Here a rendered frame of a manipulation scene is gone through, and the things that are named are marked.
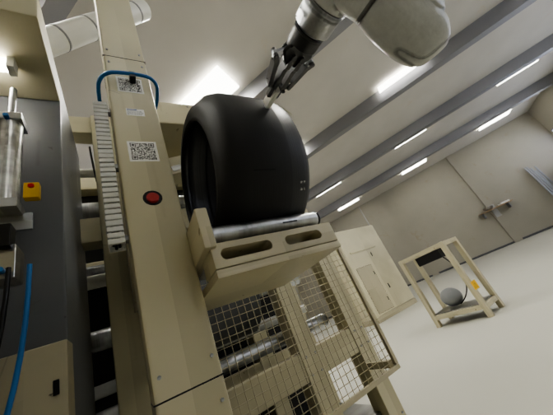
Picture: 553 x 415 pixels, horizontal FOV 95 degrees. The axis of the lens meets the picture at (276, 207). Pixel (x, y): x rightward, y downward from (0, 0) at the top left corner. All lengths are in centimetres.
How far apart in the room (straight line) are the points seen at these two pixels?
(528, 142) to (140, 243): 1648
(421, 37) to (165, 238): 68
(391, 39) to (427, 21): 6
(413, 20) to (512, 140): 1602
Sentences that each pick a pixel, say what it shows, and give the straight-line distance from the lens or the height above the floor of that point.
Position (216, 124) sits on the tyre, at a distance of 72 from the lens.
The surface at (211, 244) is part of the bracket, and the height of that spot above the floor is 86.
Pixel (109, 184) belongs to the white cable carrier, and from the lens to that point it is 77.
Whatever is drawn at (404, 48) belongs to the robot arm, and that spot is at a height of 102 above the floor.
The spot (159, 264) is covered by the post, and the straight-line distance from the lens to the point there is 65.
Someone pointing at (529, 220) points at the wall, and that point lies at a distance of 1569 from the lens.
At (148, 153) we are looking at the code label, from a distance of 83.
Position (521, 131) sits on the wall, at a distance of 1679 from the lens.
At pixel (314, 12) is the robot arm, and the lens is 65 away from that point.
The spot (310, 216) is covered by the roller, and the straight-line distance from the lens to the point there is 76.
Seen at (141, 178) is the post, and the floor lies 112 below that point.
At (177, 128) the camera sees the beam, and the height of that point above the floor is 164.
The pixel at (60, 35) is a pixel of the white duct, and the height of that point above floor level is 223.
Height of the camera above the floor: 66
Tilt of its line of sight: 24 degrees up
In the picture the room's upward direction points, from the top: 23 degrees counter-clockwise
